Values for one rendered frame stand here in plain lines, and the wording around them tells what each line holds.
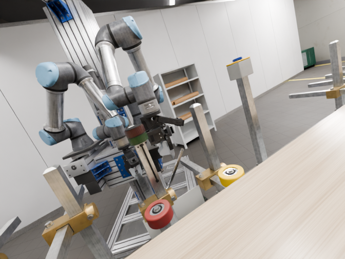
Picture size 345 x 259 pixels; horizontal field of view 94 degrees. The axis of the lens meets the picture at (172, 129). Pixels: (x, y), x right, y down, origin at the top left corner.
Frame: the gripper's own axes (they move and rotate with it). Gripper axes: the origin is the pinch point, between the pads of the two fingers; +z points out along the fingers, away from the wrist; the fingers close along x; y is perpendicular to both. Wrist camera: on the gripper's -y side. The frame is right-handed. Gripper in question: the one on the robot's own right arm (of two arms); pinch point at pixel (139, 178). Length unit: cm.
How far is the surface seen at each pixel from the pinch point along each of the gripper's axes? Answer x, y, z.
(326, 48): -843, 285, 29
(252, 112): -54, -33, -16
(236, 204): -16, -57, -7
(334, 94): -120, -33, -1
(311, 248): -18, -72, -7
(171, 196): -6.7, -33.6, -2.8
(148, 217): 3.1, -43.5, -8.0
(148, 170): -2.9, -32.9, -15.9
